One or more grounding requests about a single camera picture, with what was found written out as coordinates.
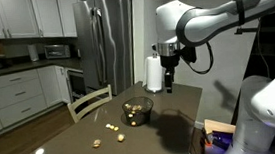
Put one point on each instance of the light wooden board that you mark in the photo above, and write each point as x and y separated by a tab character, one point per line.
219	126

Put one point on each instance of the white kitchen cabinets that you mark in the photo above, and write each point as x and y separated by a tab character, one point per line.
15	94
18	15

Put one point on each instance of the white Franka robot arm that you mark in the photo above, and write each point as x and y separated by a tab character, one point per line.
206	20

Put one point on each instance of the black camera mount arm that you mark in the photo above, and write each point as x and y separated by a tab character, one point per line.
270	28

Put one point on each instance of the stainless steel refrigerator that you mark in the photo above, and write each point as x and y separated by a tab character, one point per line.
107	42

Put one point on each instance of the white lower kitchen cabinets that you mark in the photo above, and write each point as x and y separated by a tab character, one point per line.
15	94

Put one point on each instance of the small gold wrapped packet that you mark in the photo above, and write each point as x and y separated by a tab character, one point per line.
108	125
112	126
116	128

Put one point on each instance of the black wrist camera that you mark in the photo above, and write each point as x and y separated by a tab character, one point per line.
188	54

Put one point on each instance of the white upper kitchen cabinets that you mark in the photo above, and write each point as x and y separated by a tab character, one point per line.
18	15

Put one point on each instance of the perforated metal robot base plate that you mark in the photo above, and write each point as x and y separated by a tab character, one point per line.
217	150

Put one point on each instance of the cream wooden chair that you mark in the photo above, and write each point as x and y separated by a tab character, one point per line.
89	98

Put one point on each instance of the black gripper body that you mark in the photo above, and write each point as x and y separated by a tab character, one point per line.
170	61

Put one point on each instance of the black undercounter wine cooler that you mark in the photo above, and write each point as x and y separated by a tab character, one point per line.
77	84

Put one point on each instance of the orange black clamp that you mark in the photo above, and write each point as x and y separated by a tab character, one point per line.
207	139

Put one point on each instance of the dark kitchen countertop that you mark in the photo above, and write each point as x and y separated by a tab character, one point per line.
26	66

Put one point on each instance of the large gold wrapped packet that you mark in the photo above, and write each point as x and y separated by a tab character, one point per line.
96	143
121	137

